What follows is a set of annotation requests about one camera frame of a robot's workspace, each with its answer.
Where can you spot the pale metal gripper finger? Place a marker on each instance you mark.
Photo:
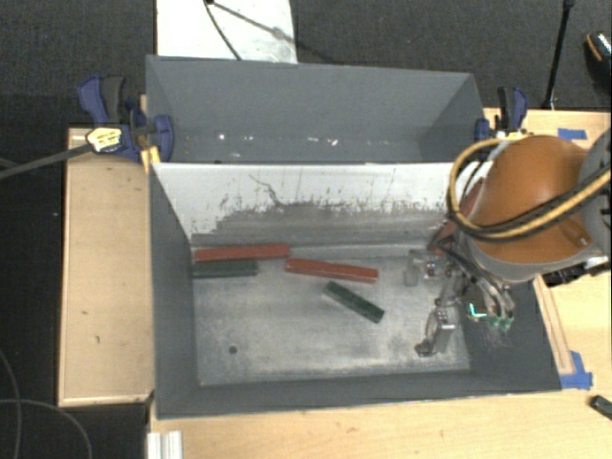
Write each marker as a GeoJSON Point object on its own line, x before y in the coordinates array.
{"type": "Point", "coordinates": [436, 335]}
{"type": "Point", "coordinates": [414, 270]}

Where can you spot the dark green flat block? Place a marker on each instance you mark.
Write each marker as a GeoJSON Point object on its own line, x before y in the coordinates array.
{"type": "Point", "coordinates": [225, 269]}
{"type": "Point", "coordinates": [354, 302]}

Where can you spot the red-brown flat block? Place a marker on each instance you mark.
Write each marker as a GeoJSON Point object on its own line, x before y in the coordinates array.
{"type": "Point", "coordinates": [332, 270]}
{"type": "Point", "coordinates": [241, 252]}

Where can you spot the grey metal bin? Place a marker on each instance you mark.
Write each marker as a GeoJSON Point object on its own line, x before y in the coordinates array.
{"type": "Point", "coordinates": [296, 323]}

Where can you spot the pale wood flat board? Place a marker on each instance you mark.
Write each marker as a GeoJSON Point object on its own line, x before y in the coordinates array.
{"type": "Point", "coordinates": [107, 266]}

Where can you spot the black cylinder on white bracket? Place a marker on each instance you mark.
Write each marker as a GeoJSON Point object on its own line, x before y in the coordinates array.
{"type": "Point", "coordinates": [566, 275]}

